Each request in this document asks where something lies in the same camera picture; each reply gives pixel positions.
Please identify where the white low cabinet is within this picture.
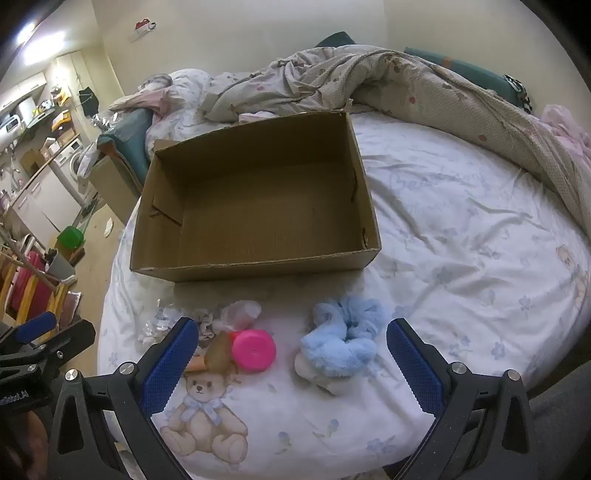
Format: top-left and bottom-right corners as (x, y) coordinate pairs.
(13, 170), (82, 234)

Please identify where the black hanging garment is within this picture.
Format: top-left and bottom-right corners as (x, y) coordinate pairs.
(78, 88), (100, 114)

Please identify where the pink cloth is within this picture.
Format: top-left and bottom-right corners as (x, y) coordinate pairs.
(110, 76), (175, 112)

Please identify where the teal cushion with orange edge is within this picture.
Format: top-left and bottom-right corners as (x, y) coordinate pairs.
(97, 108), (154, 190)

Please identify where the brown makeup sponge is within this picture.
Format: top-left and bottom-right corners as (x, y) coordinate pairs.
(204, 332), (234, 372)

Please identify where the long teal cushion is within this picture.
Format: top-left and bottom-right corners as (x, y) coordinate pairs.
(404, 46), (527, 109)

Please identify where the blue fluffy scrunchie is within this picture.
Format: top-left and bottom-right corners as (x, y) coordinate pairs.
(300, 295), (392, 384)

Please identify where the wooden rack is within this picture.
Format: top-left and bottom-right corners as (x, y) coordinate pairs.
(0, 222), (70, 326)

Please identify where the beige dotted quilt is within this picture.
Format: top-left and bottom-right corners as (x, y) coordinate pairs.
(203, 45), (591, 232)

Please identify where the red suitcase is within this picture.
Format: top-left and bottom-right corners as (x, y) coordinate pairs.
(9, 251), (52, 315)

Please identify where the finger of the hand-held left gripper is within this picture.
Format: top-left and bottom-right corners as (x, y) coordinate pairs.
(14, 318), (97, 372)
(0, 311), (58, 354)

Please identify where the grey cloth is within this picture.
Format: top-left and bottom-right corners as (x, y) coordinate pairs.
(526, 378), (591, 480)

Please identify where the pink silicone puff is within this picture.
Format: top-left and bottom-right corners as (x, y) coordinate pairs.
(231, 329), (277, 374)

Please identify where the dark teal pillow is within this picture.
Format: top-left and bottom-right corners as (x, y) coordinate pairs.
(316, 31), (356, 48)

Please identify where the cluttered shelf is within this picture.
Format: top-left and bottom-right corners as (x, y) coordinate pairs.
(0, 83), (80, 153)

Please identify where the white washing machine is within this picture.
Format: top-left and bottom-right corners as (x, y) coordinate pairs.
(59, 141), (93, 185)

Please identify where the black white checkered cloth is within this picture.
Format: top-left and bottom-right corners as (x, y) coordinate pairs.
(503, 75), (534, 112)

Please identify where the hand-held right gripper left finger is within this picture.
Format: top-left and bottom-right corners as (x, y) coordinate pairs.
(46, 318), (204, 480)

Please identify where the light pink garment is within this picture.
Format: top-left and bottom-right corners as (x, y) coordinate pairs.
(540, 105), (591, 160)

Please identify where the clear plastic packet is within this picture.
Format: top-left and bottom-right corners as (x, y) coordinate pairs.
(221, 300), (262, 332)

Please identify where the brown cardboard box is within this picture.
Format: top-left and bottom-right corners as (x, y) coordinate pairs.
(129, 110), (383, 283)

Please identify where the white floral pillow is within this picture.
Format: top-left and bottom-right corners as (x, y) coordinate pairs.
(145, 69), (218, 155)

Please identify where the grey bin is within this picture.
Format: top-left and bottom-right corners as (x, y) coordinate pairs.
(45, 249), (77, 285)

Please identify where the white frilly scrunchie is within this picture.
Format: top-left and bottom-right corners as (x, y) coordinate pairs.
(196, 310), (227, 343)

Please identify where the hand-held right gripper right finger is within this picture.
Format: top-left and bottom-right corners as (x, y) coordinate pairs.
(387, 318), (539, 480)

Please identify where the brown bedside cabinet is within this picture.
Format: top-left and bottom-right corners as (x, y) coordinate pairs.
(88, 154), (145, 227)

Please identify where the green dustpan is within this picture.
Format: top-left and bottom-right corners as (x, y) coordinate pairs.
(56, 225), (86, 253)

